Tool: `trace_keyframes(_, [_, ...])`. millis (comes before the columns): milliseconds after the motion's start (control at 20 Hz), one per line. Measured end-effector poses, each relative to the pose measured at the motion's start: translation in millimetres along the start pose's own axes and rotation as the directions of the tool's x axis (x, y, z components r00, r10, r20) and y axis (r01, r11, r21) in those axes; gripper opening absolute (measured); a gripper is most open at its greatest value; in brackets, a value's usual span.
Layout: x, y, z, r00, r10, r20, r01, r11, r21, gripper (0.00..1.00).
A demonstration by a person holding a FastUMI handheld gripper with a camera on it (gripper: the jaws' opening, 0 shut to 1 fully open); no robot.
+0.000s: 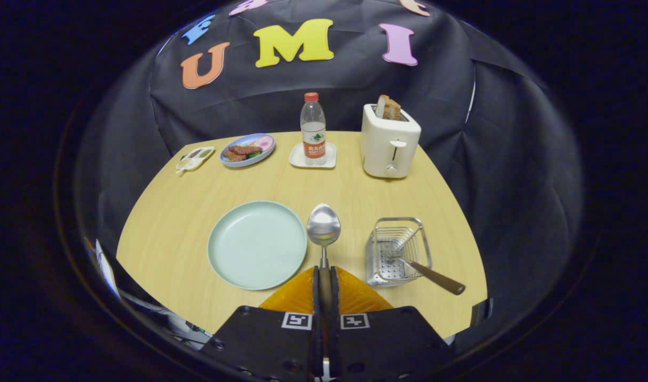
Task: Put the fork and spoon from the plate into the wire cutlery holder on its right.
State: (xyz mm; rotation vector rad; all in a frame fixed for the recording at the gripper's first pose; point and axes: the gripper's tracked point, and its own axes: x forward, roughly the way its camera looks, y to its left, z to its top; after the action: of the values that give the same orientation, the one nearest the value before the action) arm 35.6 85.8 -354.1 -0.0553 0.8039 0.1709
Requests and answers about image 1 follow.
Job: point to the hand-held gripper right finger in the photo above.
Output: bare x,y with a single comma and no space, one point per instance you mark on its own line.
387,345

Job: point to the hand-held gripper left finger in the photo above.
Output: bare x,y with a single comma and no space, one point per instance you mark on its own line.
265,345

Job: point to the pale green plate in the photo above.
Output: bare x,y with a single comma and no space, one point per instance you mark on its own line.
255,246

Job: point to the blue plate with food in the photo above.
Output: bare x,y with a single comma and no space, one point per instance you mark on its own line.
236,163

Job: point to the white square coaster tray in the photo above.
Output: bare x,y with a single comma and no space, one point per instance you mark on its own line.
296,159

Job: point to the brown meat slice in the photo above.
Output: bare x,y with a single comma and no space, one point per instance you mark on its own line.
245,150
233,157

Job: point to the white toaster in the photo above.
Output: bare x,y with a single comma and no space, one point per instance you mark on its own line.
387,148

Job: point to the white divided sauce dish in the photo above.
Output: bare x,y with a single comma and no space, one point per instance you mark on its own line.
194,159

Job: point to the pink ham slice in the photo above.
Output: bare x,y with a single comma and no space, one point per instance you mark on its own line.
264,142

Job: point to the clear water bottle red cap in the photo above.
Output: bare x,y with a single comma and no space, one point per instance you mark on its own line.
313,132

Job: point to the toast slice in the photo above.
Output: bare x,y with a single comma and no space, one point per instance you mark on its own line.
395,110
381,106

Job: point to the black backdrop cloth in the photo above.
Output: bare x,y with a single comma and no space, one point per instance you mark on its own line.
462,106

